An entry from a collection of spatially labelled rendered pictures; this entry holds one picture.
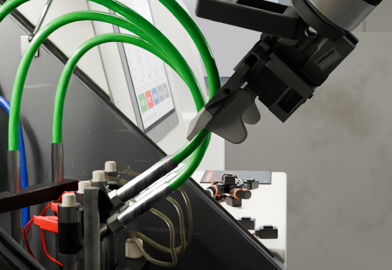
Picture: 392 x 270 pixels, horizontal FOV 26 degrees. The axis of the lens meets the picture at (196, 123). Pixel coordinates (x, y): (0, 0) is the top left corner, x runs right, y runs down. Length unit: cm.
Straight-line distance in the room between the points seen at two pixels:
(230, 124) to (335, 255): 279
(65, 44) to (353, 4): 61
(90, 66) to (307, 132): 231
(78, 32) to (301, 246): 246
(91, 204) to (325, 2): 31
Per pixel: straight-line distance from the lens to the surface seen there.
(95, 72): 136
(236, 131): 95
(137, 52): 164
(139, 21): 107
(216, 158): 267
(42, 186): 126
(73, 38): 137
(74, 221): 103
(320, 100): 359
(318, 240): 369
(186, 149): 99
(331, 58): 92
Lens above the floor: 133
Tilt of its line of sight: 7 degrees down
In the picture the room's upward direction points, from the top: straight up
